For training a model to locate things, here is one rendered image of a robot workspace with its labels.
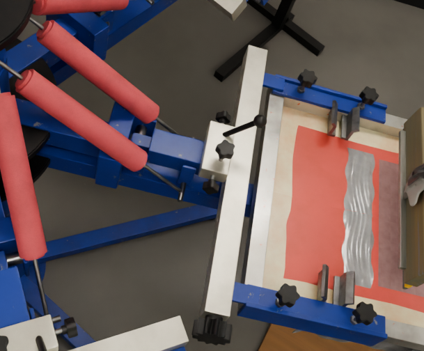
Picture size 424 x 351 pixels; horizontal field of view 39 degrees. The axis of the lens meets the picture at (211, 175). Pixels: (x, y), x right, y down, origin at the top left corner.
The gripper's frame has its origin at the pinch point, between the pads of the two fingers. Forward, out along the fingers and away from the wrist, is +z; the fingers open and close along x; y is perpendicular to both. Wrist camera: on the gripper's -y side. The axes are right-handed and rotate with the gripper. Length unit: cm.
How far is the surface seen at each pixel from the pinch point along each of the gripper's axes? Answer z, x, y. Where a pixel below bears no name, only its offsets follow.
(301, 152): 13.7, -22.3, -12.9
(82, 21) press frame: 4, -80, -26
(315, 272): 13.7, -16.9, 17.3
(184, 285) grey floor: 109, -33, -9
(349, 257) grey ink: 13.3, -9.3, 11.9
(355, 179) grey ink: 13.3, -8.4, -9.1
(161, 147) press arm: 5, -56, 1
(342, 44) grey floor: 109, 25, -155
